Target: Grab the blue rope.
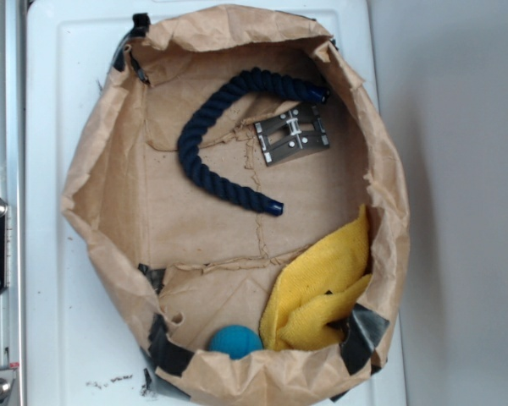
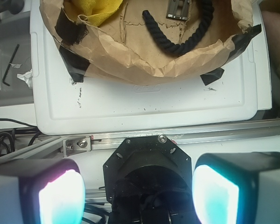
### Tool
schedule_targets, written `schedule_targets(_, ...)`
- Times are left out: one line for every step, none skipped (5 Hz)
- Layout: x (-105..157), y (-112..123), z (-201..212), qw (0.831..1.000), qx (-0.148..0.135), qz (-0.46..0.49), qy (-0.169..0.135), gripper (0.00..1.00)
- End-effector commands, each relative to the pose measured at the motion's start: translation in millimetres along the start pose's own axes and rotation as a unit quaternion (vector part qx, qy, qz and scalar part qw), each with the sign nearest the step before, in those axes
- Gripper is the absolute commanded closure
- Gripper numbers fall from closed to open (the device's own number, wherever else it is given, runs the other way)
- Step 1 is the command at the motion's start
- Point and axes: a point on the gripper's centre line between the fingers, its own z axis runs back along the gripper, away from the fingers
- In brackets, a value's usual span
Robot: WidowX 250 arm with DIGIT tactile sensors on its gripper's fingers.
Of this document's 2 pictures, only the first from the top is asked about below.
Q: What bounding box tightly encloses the dark blue twisted rope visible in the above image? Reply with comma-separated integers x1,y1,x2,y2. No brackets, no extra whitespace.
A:
177,69,331,218

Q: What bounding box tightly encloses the brown paper bag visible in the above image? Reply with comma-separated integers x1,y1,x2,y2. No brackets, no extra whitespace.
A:
62,5,410,405

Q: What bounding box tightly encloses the yellow microfiber cloth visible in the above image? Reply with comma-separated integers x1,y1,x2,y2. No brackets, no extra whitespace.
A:
259,206,371,351

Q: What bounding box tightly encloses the blue rubber ball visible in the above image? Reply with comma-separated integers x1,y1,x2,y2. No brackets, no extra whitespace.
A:
208,325,263,360

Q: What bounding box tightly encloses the white tray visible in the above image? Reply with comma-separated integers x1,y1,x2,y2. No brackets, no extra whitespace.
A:
24,0,409,406

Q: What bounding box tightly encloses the grey metal bracket plate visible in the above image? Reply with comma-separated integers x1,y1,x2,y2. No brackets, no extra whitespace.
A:
254,103,330,167

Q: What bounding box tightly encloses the aluminium frame rail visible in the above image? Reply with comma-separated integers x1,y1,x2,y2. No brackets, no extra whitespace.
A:
0,1,27,405

